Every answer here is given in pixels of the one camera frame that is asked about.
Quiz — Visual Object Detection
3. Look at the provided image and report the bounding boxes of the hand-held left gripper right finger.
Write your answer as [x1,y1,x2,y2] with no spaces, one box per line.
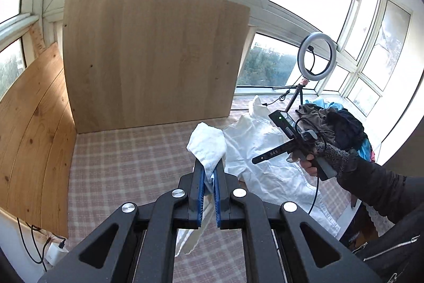
[214,164,383,283]

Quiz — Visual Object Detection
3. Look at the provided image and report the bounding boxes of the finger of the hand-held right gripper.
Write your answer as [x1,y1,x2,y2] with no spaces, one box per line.
[252,142,292,165]

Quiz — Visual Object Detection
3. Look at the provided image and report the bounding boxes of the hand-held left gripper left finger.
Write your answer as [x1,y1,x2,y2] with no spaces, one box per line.
[37,159,204,283]

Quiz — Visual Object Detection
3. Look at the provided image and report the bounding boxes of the white shirt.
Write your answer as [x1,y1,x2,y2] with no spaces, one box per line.
[175,95,342,257]

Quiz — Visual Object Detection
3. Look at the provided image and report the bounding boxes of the person's right forearm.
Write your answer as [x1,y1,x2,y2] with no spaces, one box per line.
[315,141,424,227]

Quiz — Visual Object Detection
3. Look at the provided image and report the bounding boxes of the pile of clothes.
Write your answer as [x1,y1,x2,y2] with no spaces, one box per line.
[295,97,376,164]

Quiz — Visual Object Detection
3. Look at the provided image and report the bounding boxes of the person's right hand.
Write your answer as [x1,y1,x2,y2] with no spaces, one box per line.
[286,152,320,177]

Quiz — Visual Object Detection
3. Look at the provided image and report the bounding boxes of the black tripod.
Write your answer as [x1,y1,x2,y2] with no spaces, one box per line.
[272,79,308,113]

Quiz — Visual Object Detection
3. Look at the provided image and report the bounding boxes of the pink plaid mat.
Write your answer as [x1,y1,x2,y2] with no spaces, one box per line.
[66,97,355,283]

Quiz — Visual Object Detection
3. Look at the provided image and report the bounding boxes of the white lace cloth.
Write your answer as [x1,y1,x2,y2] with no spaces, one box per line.
[364,203,395,237]

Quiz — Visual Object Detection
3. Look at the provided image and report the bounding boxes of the light wooden board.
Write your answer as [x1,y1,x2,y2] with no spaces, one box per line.
[62,0,250,134]

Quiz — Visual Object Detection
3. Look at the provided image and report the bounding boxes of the dark zippered jacket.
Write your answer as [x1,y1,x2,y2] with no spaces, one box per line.
[351,210,424,283]

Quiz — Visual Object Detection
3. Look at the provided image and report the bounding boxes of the knotty pine board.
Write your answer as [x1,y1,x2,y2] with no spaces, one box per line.
[0,42,78,239]

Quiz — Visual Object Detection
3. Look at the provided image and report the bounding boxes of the black cable with inline switch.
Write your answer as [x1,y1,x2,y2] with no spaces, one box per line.
[262,87,299,106]

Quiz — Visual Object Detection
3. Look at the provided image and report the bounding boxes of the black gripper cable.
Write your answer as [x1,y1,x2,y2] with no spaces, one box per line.
[295,117,323,215]

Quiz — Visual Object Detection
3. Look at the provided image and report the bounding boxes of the white ring light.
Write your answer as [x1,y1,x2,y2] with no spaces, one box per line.
[297,32,337,81]

